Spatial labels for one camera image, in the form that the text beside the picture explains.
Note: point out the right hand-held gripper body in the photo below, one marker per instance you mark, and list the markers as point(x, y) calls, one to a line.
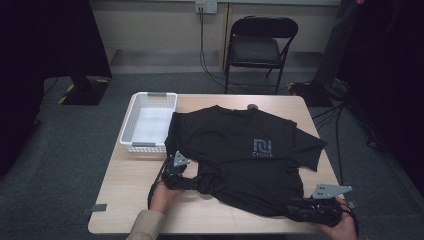
point(325, 208)

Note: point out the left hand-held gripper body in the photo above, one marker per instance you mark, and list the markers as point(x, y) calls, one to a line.
point(175, 168)

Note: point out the black t-shirt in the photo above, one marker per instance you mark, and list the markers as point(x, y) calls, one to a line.
point(240, 156)

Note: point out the person's left hand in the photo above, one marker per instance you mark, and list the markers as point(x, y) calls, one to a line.
point(165, 198)

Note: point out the person's right hand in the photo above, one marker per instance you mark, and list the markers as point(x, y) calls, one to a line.
point(343, 230)

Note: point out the grey tape strip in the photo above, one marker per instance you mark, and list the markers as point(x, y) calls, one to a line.
point(96, 208)
point(351, 204)

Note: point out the white plastic basket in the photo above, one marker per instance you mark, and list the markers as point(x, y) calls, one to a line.
point(146, 125)

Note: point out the black stand base yellow tape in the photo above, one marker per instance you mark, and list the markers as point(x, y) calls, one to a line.
point(85, 93)
point(311, 93)

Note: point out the black curtain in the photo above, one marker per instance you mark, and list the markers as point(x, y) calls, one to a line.
point(390, 83)
point(40, 50)

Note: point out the black folding chair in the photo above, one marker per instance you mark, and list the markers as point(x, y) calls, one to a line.
point(255, 50)

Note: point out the grey hanging cloth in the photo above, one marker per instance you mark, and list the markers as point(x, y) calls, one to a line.
point(333, 43)

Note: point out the white wall socket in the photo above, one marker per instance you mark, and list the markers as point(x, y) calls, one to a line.
point(206, 6)

